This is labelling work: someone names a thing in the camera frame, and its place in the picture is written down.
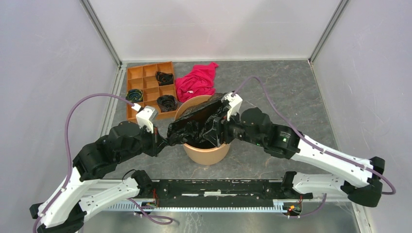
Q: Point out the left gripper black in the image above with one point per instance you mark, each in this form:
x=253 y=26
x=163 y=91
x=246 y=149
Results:
x=159 y=142

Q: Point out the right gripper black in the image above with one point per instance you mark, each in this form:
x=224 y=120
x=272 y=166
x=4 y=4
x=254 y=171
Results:
x=224 y=125

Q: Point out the black trash bag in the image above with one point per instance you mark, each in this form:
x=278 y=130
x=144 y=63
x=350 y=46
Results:
x=193 y=119

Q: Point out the orange trash bin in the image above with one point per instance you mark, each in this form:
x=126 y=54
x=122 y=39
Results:
x=202 y=156

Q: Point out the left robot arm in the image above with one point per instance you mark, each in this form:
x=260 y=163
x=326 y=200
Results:
x=69 y=208

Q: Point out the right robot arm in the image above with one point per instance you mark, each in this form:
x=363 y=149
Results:
x=346 y=175

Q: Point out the rolled black bag bottom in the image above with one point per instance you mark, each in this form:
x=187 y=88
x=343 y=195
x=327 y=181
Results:
x=167 y=103

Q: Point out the rolled black bag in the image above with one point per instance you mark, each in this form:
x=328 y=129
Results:
x=167 y=103
x=134 y=95
x=164 y=78

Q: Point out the rolled black bag left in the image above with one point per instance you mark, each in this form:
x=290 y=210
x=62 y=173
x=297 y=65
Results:
x=134 y=95

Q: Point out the red cloth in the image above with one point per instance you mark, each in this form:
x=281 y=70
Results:
x=200 y=81

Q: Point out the rolled black bag top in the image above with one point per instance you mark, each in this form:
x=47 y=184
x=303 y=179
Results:
x=164 y=78

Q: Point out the orange compartment tray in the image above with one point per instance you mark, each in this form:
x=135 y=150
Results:
x=143 y=79

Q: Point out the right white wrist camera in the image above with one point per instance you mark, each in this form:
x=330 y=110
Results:
x=234 y=102

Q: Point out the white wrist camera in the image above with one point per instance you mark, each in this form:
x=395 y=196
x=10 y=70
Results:
x=145 y=116
x=234 y=102

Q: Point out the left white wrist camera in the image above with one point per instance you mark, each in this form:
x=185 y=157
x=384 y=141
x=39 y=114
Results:
x=145 y=116

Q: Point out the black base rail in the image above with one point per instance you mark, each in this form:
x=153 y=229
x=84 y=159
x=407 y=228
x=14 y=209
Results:
x=218 y=193

